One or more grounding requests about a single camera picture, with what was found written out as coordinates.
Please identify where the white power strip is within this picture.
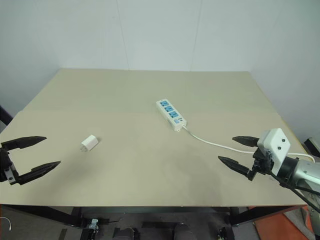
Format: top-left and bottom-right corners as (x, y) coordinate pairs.
(156, 98), (188, 132)

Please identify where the white power cable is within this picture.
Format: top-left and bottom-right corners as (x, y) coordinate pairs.
(182, 125), (317, 164)

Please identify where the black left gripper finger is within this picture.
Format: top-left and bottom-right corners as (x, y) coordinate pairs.
(14, 160), (62, 186)
(0, 135), (48, 151)

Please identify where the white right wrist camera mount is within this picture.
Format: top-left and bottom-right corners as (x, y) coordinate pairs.
(257, 127), (292, 176)

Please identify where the dark purple frame object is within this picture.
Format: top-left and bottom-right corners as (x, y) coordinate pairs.
(0, 104), (11, 129)

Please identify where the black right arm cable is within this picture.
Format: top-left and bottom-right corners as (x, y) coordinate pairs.
(267, 171), (320, 210)

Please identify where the black metal stand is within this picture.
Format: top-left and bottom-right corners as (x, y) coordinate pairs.
(303, 136), (320, 159)

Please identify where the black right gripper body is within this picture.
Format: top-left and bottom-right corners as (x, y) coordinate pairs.
(251, 146), (275, 176)

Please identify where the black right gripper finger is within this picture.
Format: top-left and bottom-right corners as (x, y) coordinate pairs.
(217, 155), (256, 182)
(231, 135), (261, 148)

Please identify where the dark rounded shape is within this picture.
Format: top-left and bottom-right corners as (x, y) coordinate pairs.
(112, 226), (138, 240)
(172, 223), (194, 240)

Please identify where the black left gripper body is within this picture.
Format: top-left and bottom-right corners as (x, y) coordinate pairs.
(0, 147), (20, 186)

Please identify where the black table frame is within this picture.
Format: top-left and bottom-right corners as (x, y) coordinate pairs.
(0, 204), (309, 228)

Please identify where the white plug adapter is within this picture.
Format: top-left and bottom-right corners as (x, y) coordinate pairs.
(79, 134), (99, 153)

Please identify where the orange red floor mat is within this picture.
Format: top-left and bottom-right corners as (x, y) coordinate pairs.
(251, 204), (320, 240)

